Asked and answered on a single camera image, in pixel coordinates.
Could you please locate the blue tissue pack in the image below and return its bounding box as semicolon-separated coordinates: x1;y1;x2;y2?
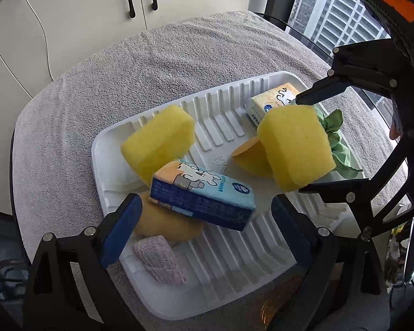
149;160;256;232

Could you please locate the yellow tissue pack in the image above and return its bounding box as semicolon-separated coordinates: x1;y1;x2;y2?
245;83;299;126

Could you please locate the yellow rectangular sponge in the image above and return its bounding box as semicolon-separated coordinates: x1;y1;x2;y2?
120;105;195;186

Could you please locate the orange yellow half round sponge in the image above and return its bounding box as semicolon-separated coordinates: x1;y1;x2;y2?
231;136;273;178

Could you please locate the green cloth scrunchie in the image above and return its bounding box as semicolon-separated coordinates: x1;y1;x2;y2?
314;106;363;179

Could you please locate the yellow rounded sponge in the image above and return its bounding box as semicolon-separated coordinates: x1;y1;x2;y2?
257;105;336;192

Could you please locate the white cabinet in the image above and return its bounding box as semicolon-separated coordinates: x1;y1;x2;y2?
0;0;249;214

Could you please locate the green sleeved glass tumbler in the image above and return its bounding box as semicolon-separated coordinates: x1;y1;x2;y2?
261;272;322;330

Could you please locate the person right hand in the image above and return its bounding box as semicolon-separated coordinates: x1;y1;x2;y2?
389;123;401;140

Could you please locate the white ceramic mug chrome lid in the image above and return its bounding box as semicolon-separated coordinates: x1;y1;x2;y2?
384;218;414;287

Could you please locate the beige knitted cloth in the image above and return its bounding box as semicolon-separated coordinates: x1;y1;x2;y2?
134;235;187;285

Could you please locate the white hanging cable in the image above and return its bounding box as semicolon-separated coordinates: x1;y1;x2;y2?
18;0;55;82

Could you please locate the tan gourd shaped sponge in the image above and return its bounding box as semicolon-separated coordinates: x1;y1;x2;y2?
134;192;203;242

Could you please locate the grey towel table cover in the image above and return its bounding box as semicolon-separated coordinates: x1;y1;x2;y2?
12;11;393;330

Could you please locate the white plastic tray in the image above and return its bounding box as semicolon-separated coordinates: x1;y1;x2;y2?
91;71;367;321

